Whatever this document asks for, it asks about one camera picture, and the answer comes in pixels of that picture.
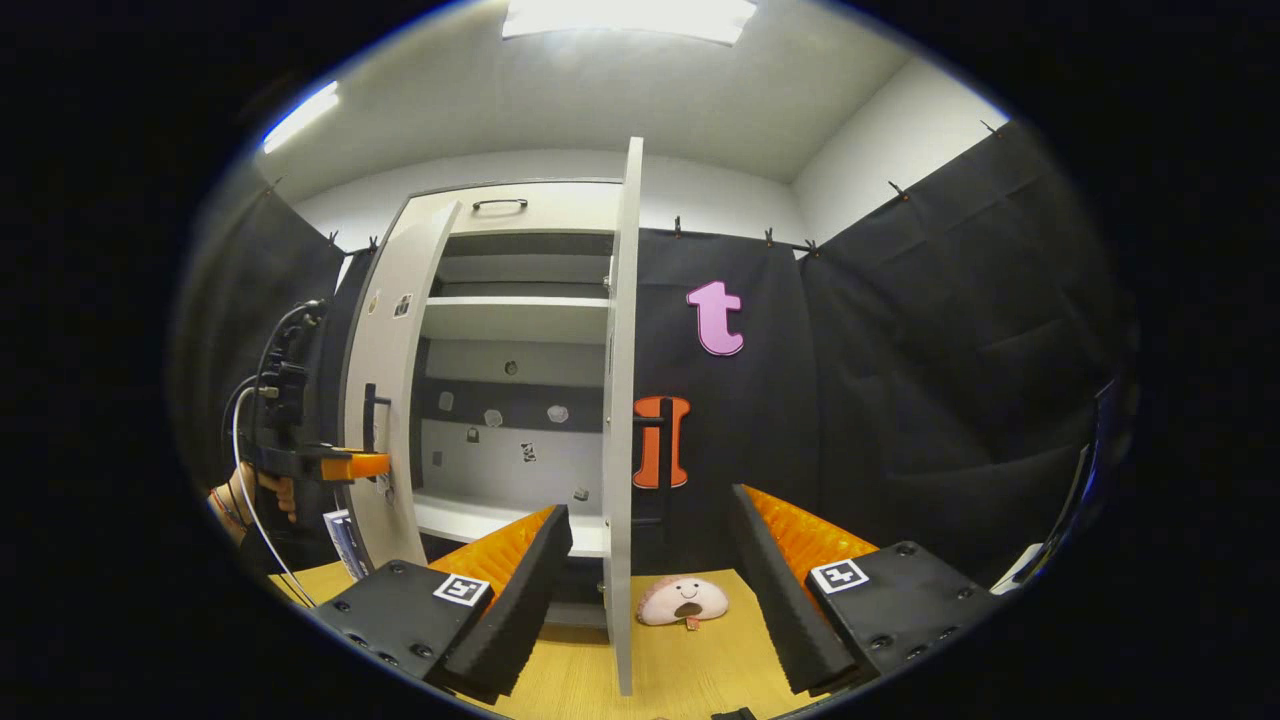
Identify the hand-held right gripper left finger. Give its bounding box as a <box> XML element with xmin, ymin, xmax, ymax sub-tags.
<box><xmin>310</xmin><ymin>503</ymin><xmax>574</xmax><ymax>704</ymax></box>

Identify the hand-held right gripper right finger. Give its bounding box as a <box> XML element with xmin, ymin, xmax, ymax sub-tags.
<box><xmin>732</xmin><ymin>483</ymin><xmax>1006</xmax><ymax>698</ymax></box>

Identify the black door handle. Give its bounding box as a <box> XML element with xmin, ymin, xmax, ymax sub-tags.
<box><xmin>362</xmin><ymin>383</ymin><xmax>393</xmax><ymax>456</ymax></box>
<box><xmin>632</xmin><ymin>397</ymin><xmax>676</xmax><ymax>546</ymax></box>

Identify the beige shoe cabinet door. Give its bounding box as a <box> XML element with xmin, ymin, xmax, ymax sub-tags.
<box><xmin>340</xmin><ymin>197</ymin><xmax>463</xmax><ymax>571</ymax></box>
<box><xmin>600</xmin><ymin>137</ymin><xmax>646</xmax><ymax>698</ymax></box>

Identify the beige double-door shoe cabinet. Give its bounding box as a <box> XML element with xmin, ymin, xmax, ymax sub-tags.
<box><xmin>340</xmin><ymin>178</ymin><xmax>626</xmax><ymax>631</ymax></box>

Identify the white cabinet shelf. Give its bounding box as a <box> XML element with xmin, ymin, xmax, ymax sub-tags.
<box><xmin>435</xmin><ymin>253</ymin><xmax>613</xmax><ymax>298</ymax></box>
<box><xmin>420</xmin><ymin>295</ymin><xmax>611</xmax><ymax>346</ymax></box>
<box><xmin>412</xmin><ymin>490</ymin><xmax>609</xmax><ymax>558</ymax></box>

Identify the white blue book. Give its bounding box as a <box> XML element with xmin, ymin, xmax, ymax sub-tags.
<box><xmin>323</xmin><ymin>510</ymin><xmax>373</xmax><ymax>581</ymax></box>

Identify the pink smiling plush toy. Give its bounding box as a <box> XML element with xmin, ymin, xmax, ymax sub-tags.
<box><xmin>637</xmin><ymin>575</ymin><xmax>729</xmax><ymax>631</ymax></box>

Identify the black backdrop cloth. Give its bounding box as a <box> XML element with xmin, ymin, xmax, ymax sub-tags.
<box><xmin>170</xmin><ymin>120</ymin><xmax>1136</xmax><ymax>601</ymax></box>

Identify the dark panel with white edge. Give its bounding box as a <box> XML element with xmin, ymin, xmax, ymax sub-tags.
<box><xmin>990</xmin><ymin>375</ymin><xmax>1141</xmax><ymax>598</ymax></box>

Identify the ceiling light strip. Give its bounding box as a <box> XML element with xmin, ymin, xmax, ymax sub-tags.
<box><xmin>263</xmin><ymin>82</ymin><xmax>341</xmax><ymax>154</ymax></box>

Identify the ceiling light panel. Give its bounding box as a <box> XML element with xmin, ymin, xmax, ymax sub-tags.
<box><xmin>502</xmin><ymin>0</ymin><xmax>758</xmax><ymax>46</ymax></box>

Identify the white cable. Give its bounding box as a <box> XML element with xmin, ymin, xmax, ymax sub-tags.
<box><xmin>232</xmin><ymin>385</ymin><xmax>319</xmax><ymax>608</ymax></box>

